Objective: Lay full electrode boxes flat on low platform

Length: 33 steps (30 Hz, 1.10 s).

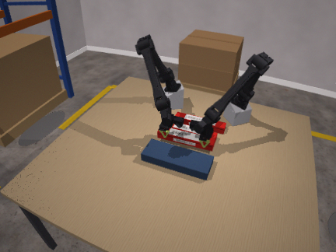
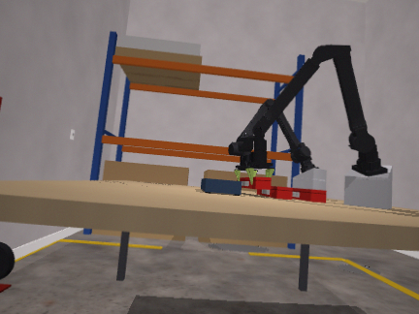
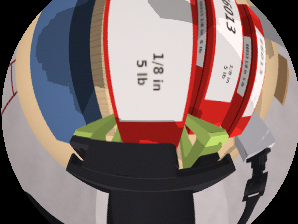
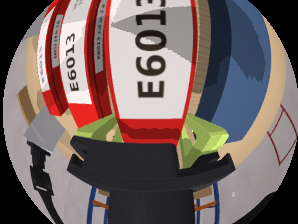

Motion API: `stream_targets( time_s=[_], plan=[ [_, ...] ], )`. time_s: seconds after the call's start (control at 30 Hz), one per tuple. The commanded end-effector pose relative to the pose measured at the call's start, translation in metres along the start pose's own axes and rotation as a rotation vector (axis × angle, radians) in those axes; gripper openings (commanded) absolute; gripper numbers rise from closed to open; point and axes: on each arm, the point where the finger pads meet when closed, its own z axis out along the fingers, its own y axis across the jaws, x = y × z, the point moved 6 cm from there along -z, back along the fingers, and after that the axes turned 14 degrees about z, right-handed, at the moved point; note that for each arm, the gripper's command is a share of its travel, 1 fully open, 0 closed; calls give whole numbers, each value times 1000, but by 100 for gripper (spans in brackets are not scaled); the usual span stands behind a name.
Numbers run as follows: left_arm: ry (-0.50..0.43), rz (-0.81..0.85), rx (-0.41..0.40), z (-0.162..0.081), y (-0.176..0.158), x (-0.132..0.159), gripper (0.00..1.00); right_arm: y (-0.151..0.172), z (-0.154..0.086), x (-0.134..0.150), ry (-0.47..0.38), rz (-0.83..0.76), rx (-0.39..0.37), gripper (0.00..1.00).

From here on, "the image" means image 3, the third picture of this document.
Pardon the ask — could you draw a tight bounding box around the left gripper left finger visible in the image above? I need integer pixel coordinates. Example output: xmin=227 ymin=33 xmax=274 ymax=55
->
xmin=73 ymin=113 xmax=122 ymax=142

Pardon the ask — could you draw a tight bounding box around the white box with red trim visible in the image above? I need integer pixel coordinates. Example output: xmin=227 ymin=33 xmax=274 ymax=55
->
xmin=188 ymin=0 xmax=244 ymax=127

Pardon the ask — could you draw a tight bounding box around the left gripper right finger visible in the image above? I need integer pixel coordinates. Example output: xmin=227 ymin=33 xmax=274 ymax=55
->
xmin=179 ymin=114 xmax=229 ymax=169

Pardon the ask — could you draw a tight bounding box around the white box with red edges labelled e6013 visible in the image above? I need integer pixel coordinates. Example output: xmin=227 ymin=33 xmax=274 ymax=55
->
xmin=220 ymin=4 xmax=266 ymax=138

